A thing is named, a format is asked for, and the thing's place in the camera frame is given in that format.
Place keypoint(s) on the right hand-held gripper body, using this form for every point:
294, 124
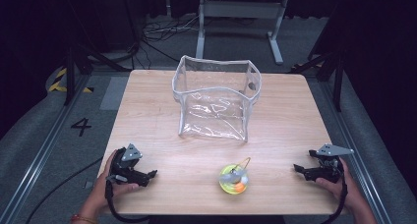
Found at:
327, 166

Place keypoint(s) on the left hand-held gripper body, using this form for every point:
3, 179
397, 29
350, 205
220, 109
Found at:
126, 166

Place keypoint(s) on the round yellow-green plastic toy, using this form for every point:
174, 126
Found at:
233, 181

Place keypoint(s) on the clear plastic bag white trim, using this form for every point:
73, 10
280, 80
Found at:
216, 99

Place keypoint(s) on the person's left hand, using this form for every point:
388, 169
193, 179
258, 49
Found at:
103, 188

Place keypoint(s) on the person's right hand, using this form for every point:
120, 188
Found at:
347, 191

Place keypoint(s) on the black metal stand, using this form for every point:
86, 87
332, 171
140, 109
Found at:
337, 73
70, 76

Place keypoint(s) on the yellow black floor tape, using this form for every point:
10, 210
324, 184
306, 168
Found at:
59, 83

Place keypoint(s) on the aluminium floor rail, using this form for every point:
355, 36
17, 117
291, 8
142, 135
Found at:
357, 145
39, 155

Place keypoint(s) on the grey metal table frame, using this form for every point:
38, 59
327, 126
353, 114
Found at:
239, 9

